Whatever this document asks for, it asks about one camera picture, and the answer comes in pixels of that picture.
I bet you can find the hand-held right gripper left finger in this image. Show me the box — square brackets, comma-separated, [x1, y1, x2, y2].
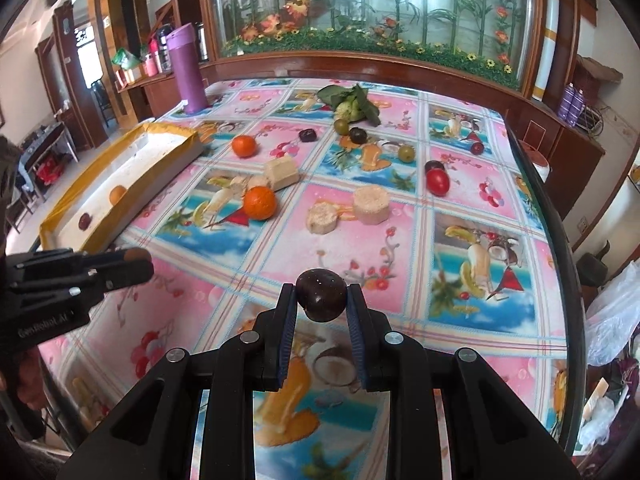
[56, 283, 297, 480]

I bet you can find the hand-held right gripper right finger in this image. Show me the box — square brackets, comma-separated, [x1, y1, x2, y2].
[346, 283, 585, 480]

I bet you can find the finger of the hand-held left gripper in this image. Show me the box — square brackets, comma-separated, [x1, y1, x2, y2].
[96, 259, 155, 292]
[75, 247, 152, 267]

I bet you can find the dark round passion fruit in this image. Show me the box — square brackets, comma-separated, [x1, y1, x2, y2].
[295, 268, 347, 322]

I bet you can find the white foam tray yellow tape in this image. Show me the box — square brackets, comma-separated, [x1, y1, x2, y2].
[39, 121, 205, 256]

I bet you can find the short beige sugarcane cylinder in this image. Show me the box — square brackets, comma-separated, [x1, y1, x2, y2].
[306, 201, 341, 235]

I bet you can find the small knobby beige piece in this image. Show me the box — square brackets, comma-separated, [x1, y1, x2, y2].
[229, 174, 271, 201]

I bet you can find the large beige sugarcane cylinder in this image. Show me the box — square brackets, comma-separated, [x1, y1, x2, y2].
[353, 185, 390, 223]

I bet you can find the beige sugarcane block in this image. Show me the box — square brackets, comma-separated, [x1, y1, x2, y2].
[264, 155, 300, 192]

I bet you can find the printed fruit tablecloth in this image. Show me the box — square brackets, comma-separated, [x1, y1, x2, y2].
[37, 77, 571, 480]

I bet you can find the wooden sideboard cabinet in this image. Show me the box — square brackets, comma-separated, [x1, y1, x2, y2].
[114, 71, 187, 122]

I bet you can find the red tomato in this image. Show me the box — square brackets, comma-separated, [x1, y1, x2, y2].
[425, 169, 450, 197]

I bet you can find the green bag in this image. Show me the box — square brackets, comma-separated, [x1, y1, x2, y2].
[111, 48, 142, 71]

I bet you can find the dark thermos flask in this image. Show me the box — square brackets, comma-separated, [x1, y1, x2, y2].
[195, 22, 210, 63]

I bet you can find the green custard apple with leaves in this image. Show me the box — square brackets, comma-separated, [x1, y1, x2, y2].
[317, 84, 382, 127]

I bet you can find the white plastic bag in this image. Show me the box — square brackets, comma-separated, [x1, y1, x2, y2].
[585, 262, 640, 367]

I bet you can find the glass screen with artificial flowers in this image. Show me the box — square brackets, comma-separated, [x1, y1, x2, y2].
[195, 0, 546, 93]

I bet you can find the white roll with yellow bands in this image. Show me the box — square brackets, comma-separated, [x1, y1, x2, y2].
[531, 0, 562, 102]

